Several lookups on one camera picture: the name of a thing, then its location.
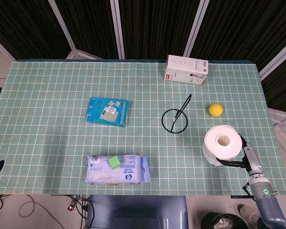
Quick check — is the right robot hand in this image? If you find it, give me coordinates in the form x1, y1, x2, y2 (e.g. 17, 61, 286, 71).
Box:
216, 133, 265, 177

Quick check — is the white toilet paper roll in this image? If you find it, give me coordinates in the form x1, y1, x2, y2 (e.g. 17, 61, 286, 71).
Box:
202, 125, 243, 167

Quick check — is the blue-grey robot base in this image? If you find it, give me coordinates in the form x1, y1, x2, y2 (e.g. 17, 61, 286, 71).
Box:
85, 195, 189, 229

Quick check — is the green grid tablecloth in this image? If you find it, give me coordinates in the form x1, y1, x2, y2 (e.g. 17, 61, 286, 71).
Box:
0, 59, 286, 196

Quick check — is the grey shoe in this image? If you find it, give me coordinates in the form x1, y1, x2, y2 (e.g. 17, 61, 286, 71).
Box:
236, 204, 261, 228

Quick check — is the yellow ball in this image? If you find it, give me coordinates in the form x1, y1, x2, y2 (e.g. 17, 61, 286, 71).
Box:
208, 103, 224, 117

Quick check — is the black trash bin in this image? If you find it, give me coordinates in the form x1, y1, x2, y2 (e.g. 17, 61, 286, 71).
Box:
201, 212, 248, 229

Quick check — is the white and red product box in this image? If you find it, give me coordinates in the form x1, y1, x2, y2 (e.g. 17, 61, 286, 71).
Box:
164, 54, 209, 86

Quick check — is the green foam cube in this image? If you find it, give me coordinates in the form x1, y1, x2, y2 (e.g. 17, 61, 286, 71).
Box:
108, 156, 121, 170

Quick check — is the teal flat cardboard box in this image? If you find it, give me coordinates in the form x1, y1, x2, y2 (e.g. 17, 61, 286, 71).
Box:
85, 97, 130, 128

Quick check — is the blue wet wipes pack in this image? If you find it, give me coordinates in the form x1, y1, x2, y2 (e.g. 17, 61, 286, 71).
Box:
85, 154, 151, 185

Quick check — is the grey floor cable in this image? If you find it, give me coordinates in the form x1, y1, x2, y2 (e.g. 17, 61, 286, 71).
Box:
18, 194, 65, 229

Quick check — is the black wire loop tool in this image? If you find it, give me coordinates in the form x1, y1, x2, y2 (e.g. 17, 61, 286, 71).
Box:
161, 94, 193, 134

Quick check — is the black floor cable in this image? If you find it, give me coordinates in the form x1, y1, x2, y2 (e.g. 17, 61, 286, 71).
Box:
82, 195, 96, 229

